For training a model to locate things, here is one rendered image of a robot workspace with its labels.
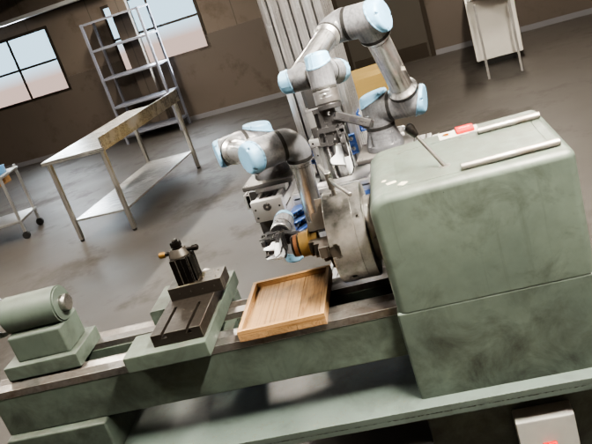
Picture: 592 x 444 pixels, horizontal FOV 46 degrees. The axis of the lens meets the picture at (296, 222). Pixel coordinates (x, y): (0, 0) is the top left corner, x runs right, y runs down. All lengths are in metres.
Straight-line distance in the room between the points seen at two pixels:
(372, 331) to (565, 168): 0.78
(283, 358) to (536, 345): 0.81
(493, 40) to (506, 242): 7.42
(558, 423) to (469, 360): 0.33
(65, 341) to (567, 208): 1.75
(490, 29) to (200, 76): 4.93
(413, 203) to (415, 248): 0.14
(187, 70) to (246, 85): 1.03
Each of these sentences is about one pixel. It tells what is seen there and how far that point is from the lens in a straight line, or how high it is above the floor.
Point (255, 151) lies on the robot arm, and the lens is 2.42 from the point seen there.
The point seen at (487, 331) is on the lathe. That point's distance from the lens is 2.26.
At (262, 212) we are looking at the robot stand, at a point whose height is 1.07.
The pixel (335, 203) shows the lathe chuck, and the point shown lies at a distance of 2.20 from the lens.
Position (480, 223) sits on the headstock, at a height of 1.10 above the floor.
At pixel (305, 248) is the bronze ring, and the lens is 2.31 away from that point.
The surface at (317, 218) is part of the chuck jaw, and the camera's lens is 2.33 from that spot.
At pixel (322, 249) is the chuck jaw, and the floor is 1.10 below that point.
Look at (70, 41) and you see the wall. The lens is 12.80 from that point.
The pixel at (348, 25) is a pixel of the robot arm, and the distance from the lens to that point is 2.47.
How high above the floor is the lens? 1.94
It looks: 20 degrees down
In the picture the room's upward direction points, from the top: 18 degrees counter-clockwise
